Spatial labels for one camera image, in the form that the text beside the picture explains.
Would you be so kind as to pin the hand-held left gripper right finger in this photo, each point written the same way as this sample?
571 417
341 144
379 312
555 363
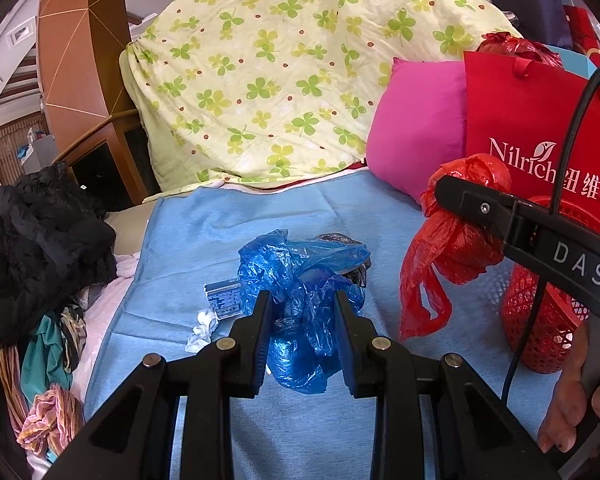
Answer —
350 350

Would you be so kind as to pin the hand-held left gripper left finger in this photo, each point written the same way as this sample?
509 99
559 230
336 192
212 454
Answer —
259 345

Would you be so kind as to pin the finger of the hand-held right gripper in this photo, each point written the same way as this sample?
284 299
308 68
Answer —
475 202

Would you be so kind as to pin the red plastic bag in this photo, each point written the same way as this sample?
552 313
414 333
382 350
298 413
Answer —
430 260
505 45

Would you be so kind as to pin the black plastic bag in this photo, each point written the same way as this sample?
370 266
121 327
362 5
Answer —
359 274

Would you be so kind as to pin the red mesh basket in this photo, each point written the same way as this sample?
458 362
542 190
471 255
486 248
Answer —
535 330

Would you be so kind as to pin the blue plastic bag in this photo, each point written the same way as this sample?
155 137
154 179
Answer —
300 270

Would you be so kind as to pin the person's right hand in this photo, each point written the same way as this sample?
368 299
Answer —
565 400

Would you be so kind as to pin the small blue white box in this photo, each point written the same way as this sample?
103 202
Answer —
222 302

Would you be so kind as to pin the crumpled white tissue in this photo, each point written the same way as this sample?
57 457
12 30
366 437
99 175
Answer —
202 332

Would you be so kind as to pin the pink pillow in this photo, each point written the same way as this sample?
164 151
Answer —
415 130

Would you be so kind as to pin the red paper bag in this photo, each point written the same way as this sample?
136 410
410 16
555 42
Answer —
510 110

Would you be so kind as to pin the blue blanket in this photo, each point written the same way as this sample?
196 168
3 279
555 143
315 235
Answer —
190 240

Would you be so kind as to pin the white bed sheet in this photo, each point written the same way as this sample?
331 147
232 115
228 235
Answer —
105 310

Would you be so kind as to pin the crumpled red plastic bag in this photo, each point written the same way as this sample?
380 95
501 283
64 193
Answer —
505 45

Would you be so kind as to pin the beige mattress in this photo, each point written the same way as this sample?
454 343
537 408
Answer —
130 230

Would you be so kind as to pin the light blue box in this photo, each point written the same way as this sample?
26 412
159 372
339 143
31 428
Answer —
577 62

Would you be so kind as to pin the dark navy cloth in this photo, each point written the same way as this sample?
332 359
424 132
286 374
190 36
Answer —
530 0

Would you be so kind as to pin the teal cloth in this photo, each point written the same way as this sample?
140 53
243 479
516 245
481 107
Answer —
42 355

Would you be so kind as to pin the striped pink orange cloth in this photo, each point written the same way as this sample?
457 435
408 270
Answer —
50 415

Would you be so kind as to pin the clover print quilt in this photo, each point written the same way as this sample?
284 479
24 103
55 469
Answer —
280 60

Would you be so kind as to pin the black cloth pile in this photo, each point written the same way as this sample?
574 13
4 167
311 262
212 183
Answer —
40 240

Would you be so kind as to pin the brown woven screen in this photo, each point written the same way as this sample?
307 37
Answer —
7 155

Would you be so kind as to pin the wooden cabinet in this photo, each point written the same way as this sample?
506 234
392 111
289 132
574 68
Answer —
75 35

